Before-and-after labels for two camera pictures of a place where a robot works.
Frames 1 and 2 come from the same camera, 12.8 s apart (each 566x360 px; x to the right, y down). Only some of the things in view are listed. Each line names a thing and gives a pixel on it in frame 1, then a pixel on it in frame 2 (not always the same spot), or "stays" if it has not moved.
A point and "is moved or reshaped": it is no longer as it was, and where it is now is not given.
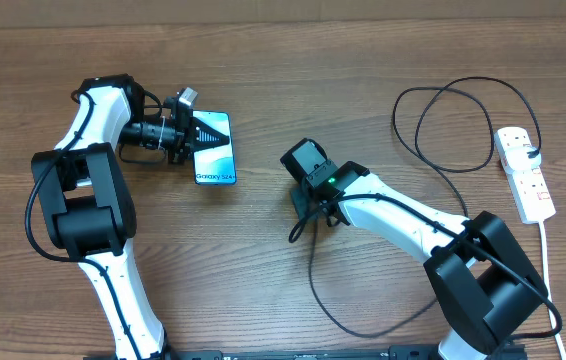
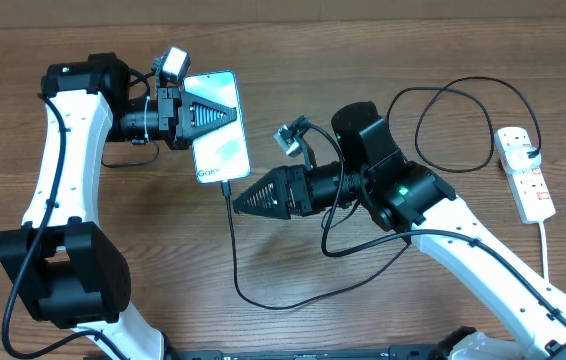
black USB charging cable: x=315 y=220 -> x=441 y=92
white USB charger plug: x=517 y=158 stays
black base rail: x=416 y=352 stays
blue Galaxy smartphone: x=215 y=166 is moved or reshaped
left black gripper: x=185 y=128 -> x=187 y=121
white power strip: x=529 y=187 stays
